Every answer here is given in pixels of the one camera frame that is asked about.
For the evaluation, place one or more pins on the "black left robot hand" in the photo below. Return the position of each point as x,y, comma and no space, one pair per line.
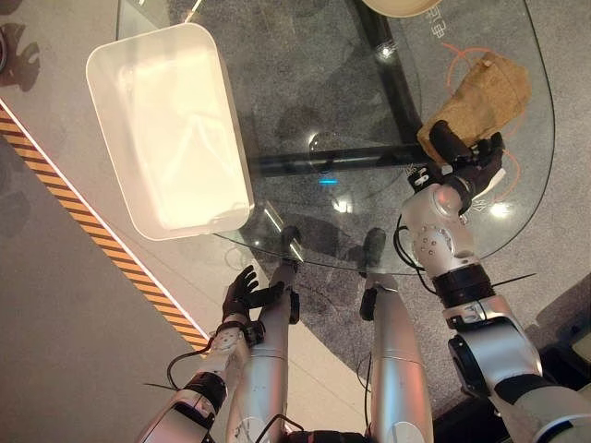
236,302

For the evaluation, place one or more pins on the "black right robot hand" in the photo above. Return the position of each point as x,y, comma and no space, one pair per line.
480,171

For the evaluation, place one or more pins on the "brown cloth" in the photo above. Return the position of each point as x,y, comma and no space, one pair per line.
491,94

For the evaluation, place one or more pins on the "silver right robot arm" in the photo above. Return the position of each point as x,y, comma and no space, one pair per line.
498,341

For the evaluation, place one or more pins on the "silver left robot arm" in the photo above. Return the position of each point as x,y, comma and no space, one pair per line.
194,410

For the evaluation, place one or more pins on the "white plastic basket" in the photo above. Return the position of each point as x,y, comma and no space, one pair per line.
175,138

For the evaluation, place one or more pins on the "silver left robot leg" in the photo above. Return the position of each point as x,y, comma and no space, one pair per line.
265,369

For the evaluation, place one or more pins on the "silver robot leg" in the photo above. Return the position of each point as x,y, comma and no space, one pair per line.
397,369
265,369

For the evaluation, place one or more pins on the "yellow black hazard tape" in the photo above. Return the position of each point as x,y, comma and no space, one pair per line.
92,226

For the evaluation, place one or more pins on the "silver right robot leg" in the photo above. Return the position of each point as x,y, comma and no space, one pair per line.
397,369

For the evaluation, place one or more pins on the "grey speckled rug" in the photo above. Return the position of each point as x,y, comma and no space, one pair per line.
323,83

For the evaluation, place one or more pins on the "beige round bowl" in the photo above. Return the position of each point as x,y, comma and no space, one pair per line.
401,7

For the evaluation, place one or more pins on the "black box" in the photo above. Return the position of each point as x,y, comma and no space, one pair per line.
565,350

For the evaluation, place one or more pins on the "black table frame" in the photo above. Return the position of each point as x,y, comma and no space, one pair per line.
397,92

